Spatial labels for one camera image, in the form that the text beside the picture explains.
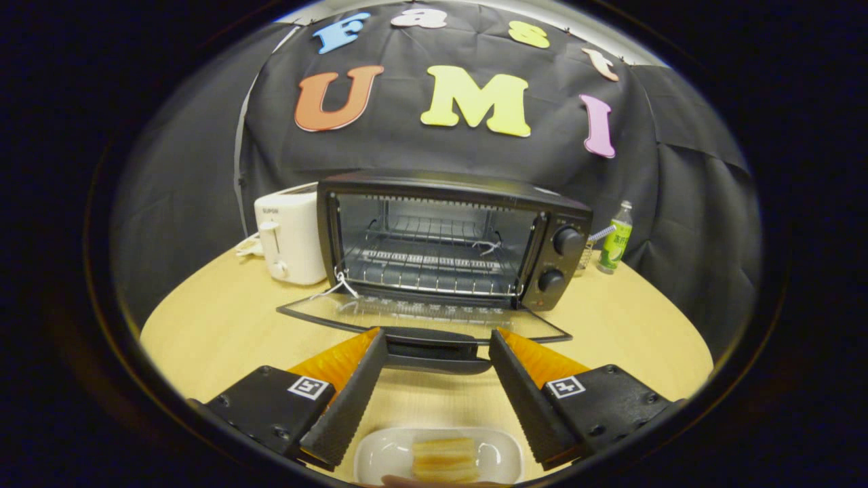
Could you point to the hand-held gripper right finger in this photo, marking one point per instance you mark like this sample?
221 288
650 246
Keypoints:
525 400

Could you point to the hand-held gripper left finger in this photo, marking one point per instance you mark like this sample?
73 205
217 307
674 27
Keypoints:
349 407

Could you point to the yellow ridged food piece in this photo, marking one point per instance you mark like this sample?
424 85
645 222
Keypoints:
444 459

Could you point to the black toaster oven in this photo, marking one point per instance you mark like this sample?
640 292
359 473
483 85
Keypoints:
447 186

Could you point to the metal oven rack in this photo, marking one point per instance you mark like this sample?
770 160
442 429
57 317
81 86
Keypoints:
434 270

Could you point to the white bread toaster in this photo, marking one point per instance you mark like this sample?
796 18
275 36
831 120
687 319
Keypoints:
291 237

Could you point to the white oval dish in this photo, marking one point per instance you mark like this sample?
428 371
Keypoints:
383 454

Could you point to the green label drink bottle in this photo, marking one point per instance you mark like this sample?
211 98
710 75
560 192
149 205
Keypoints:
615 244

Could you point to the striped straw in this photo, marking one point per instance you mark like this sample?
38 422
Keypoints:
602 234

